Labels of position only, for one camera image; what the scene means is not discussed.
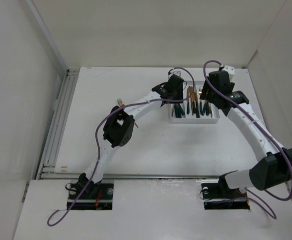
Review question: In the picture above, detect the rose gold fork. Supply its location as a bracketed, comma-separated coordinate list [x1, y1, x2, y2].
[205, 101, 212, 116]

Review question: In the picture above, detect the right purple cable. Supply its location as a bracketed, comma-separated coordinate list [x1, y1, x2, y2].
[203, 59, 292, 220]

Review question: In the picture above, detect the gold spoon cluster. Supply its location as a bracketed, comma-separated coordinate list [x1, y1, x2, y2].
[174, 103, 185, 118]

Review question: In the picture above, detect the gold knife cluster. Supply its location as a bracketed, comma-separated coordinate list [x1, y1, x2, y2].
[190, 93, 196, 116]

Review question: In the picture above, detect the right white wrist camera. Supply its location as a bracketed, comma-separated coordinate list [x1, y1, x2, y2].
[219, 65, 235, 81]

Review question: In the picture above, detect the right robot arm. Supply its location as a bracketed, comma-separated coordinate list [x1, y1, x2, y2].
[200, 69, 292, 197]

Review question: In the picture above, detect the gold knife green handle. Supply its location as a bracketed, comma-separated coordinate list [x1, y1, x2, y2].
[186, 100, 190, 115]
[193, 101, 200, 118]

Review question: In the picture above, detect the white divided cutlery tray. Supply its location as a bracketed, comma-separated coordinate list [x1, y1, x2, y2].
[169, 81, 220, 124]

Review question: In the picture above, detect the gold spoon green handle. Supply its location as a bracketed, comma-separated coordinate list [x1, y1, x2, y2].
[171, 104, 176, 118]

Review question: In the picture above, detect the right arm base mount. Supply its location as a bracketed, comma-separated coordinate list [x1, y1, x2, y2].
[200, 182, 250, 210]

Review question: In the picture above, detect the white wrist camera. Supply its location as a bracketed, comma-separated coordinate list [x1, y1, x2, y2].
[168, 68, 181, 77]
[219, 65, 235, 81]

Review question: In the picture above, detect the aluminium rail frame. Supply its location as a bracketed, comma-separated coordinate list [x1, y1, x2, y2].
[34, 68, 80, 180]

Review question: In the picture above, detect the rose gold knife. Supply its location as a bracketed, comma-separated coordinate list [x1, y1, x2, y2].
[186, 86, 194, 115]

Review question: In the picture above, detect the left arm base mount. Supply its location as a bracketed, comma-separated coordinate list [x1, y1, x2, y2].
[65, 180, 114, 211]

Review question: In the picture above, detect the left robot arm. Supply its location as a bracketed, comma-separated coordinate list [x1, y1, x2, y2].
[77, 74, 184, 199]

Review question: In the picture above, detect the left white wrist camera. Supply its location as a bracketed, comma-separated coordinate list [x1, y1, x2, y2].
[168, 68, 181, 77]

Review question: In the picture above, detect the gold fork green handle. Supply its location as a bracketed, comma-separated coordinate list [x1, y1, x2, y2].
[201, 101, 206, 116]

